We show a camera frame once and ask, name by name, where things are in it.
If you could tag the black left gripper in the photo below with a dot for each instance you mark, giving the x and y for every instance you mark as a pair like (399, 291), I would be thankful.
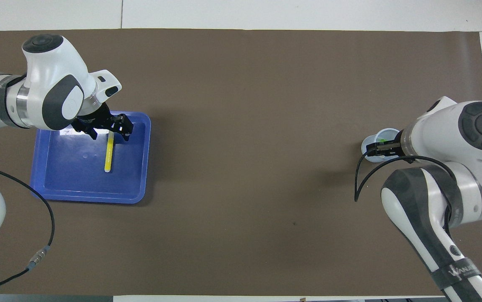
(94, 119)

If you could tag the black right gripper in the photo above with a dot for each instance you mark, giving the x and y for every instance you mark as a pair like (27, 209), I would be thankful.
(397, 147)

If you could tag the yellow marker pen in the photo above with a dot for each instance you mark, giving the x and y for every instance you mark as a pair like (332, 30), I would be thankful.
(108, 155)

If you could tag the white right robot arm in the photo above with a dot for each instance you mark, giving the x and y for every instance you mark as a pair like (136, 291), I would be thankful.
(438, 134)

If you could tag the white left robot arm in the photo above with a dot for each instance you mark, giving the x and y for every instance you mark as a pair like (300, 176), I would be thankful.
(48, 71)

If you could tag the blue plastic tray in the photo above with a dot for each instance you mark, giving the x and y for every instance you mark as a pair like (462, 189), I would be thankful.
(73, 176)

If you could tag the pale blue pen cup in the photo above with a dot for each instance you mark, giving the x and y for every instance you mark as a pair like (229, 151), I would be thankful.
(369, 144)

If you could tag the brown table mat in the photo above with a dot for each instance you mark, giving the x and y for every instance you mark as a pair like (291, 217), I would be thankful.
(245, 126)

